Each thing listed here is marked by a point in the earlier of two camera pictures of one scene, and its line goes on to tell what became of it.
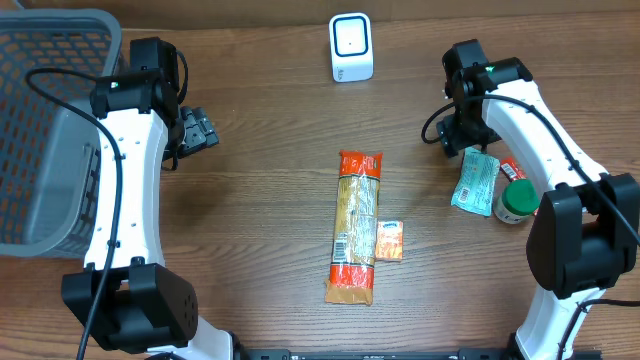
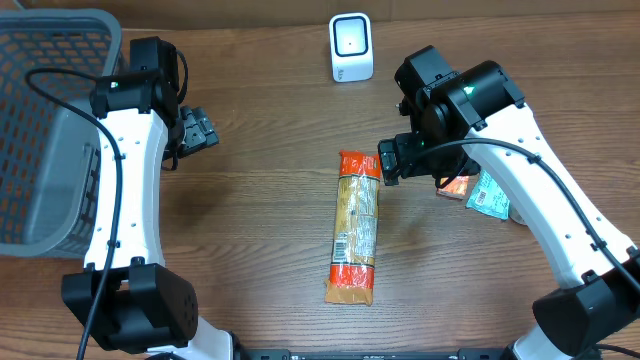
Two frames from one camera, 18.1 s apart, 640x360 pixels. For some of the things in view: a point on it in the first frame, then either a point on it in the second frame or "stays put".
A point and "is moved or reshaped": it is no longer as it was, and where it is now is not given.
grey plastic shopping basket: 50,165 stays put
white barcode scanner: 351,43 stays put
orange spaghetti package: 351,279 stays put
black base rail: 373,353 stays put
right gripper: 451,136 -> 391,161
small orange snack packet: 389,240 -> 457,188
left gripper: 198,130 stays put
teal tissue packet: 477,178 is moved or reshaped
